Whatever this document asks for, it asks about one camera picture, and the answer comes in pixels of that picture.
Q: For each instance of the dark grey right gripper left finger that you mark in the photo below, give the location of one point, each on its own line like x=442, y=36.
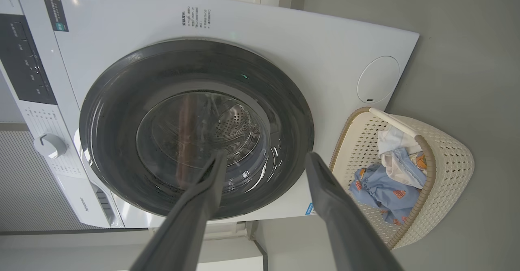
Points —
x=187, y=222

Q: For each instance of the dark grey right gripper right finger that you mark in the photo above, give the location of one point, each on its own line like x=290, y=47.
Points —
x=345, y=226

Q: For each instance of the blue garment with orange prints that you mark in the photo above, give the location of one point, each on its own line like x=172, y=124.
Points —
x=382, y=194

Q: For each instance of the white garment with blue trim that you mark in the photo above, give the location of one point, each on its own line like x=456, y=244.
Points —
x=400, y=169

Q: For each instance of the dark round washer door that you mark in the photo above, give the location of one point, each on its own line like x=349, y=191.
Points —
x=118, y=141

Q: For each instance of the white front-load washing machine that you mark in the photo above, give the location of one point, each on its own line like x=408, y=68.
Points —
x=308, y=59

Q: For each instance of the cream perforated laundry basket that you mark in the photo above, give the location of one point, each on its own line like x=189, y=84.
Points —
x=451, y=169

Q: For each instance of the grey ribbed panel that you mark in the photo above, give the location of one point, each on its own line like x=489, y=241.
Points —
x=28, y=189

